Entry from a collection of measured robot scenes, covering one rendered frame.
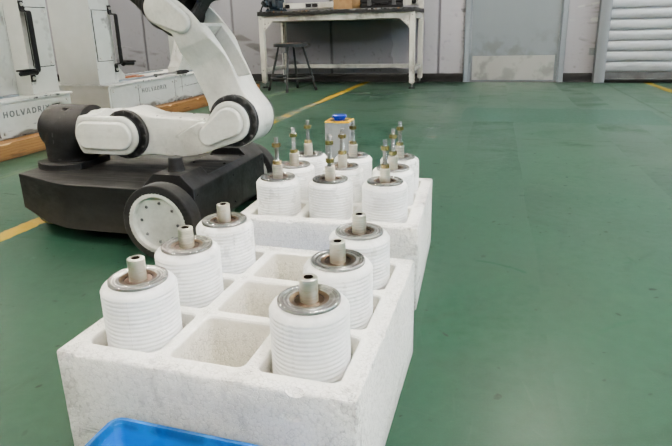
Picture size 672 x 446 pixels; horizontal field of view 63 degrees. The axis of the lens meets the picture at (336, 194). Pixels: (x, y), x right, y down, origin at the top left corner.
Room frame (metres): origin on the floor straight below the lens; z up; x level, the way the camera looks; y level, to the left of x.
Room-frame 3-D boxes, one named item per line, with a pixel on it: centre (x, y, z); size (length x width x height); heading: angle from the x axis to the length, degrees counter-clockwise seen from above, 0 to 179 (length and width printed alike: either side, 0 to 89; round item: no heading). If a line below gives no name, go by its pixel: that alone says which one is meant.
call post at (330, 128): (1.55, -0.01, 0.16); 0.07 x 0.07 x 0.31; 76
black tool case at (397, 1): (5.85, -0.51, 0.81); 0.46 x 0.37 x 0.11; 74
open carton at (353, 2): (6.04, -0.19, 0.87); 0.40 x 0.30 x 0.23; 60
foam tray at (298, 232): (1.25, -0.02, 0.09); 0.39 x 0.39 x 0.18; 76
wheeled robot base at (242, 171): (1.66, 0.61, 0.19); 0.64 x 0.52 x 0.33; 74
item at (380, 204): (1.11, -0.10, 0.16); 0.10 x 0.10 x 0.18
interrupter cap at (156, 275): (0.66, 0.26, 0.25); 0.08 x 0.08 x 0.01
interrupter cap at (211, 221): (0.88, 0.19, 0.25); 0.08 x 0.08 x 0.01
